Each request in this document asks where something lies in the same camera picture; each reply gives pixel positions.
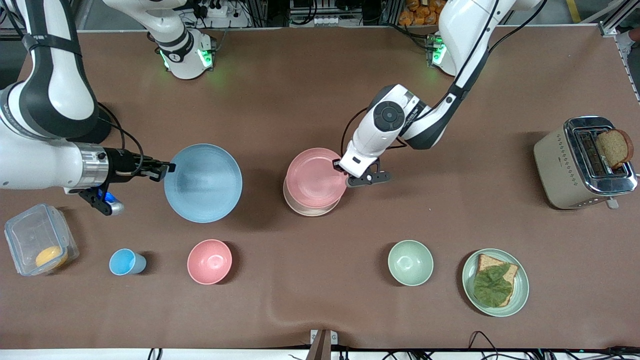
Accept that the yellow round food piece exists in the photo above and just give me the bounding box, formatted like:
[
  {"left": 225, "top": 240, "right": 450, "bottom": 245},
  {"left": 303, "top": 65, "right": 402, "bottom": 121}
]
[{"left": 35, "top": 246, "right": 68, "bottom": 271}]

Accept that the orange snack packets pile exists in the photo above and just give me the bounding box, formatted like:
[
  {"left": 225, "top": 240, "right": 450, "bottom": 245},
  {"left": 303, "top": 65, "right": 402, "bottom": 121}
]
[{"left": 399, "top": 0, "right": 445, "bottom": 27}]

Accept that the pink deep bowl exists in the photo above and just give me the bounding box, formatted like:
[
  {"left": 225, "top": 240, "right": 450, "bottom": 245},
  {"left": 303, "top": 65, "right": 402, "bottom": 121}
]
[{"left": 187, "top": 239, "right": 233, "bottom": 286}]

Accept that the light blue cup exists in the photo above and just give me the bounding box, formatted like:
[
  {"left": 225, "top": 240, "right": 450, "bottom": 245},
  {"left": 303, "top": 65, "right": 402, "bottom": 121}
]
[{"left": 109, "top": 248, "right": 147, "bottom": 276}]

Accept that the green plate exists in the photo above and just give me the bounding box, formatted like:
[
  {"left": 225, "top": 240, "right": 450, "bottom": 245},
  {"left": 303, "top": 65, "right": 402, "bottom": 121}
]
[{"left": 461, "top": 248, "right": 530, "bottom": 318}]

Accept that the beige shallow bowl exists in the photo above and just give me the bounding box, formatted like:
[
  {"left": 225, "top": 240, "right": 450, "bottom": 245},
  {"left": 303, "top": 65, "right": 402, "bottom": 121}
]
[{"left": 283, "top": 172, "right": 345, "bottom": 217}]

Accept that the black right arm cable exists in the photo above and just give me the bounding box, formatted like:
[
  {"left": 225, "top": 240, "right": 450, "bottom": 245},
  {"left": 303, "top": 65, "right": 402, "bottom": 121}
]
[{"left": 97, "top": 102, "right": 147, "bottom": 176}]

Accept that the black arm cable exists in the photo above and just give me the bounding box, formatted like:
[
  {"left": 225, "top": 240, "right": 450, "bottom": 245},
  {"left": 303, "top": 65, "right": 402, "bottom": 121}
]
[
  {"left": 97, "top": 102, "right": 147, "bottom": 176},
  {"left": 341, "top": 0, "right": 547, "bottom": 157}
]

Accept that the brown bread slice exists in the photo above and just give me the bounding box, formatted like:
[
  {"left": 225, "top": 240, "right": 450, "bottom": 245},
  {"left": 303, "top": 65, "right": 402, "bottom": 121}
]
[
  {"left": 475, "top": 253, "right": 520, "bottom": 307},
  {"left": 595, "top": 129, "right": 635, "bottom": 170}
]

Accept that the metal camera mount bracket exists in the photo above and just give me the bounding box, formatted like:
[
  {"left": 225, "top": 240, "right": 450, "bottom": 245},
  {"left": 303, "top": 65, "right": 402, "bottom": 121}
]
[{"left": 310, "top": 328, "right": 339, "bottom": 360}]

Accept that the green deep bowl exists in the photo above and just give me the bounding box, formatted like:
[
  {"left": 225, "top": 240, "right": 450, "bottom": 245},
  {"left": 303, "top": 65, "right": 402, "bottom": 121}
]
[{"left": 387, "top": 240, "right": 435, "bottom": 287}]

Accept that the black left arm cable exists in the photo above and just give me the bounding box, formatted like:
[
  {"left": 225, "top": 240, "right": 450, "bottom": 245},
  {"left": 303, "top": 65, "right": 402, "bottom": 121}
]
[{"left": 341, "top": 0, "right": 547, "bottom": 157}]

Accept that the beige chrome toaster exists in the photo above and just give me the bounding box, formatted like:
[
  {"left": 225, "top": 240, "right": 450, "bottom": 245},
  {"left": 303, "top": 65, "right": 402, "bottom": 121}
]
[{"left": 533, "top": 116, "right": 639, "bottom": 210}]

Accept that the brown table cover mat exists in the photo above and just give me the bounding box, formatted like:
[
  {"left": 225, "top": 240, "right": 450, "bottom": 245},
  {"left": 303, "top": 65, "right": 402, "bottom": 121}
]
[{"left": 0, "top": 26, "right": 640, "bottom": 351}]

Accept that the clear plastic food container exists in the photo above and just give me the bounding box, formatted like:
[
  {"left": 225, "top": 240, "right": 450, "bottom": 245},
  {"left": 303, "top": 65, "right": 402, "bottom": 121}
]
[{"left": 4, "top": 203, "right": 80, "bottom": 277}]

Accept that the blue shallow bowl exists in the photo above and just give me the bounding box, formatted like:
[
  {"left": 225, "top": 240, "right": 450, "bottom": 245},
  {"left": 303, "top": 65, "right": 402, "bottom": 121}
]
[{"left": 164, "top": 143, "right": 244, "bottom": 224}]

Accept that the green lettuce leaf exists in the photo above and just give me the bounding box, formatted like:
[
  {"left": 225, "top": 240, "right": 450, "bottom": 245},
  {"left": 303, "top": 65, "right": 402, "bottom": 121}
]
[{"left": 473, "top": 263, "right": 514, "bottom": 308}]

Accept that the black floor cable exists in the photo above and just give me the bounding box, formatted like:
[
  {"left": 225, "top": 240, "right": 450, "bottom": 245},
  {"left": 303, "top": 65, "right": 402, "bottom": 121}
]
[{"left": 467, "top": 330, "right": 506, "bottom": 360}]

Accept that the pink shallow bowl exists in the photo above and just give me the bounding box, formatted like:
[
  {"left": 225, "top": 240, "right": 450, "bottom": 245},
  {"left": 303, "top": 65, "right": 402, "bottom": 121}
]
[{"left": 285, "top": 147, "right": 348, "bottom": 210}]

